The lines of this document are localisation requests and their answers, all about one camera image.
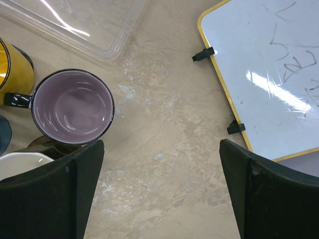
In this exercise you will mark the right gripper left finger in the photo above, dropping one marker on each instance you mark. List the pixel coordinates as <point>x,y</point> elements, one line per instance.
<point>52,201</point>

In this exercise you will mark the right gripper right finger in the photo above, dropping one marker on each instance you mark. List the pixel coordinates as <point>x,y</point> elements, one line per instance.
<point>269,200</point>

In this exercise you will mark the black mug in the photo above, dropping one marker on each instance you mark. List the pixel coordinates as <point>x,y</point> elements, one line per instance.
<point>19,162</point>

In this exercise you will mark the blue smiley coaster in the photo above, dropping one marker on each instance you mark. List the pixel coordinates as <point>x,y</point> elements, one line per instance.
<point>5,134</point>

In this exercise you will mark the purple grey mug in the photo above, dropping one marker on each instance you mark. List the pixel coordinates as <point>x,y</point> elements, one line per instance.
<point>70,106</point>

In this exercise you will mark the yellow mug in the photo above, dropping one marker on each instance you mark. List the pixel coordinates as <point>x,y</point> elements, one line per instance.
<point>16,70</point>

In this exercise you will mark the small whiteboard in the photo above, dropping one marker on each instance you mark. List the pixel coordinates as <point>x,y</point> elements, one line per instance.
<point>266,56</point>

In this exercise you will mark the clear plastic tray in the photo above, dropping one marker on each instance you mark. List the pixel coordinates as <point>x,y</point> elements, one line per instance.
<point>95,29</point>

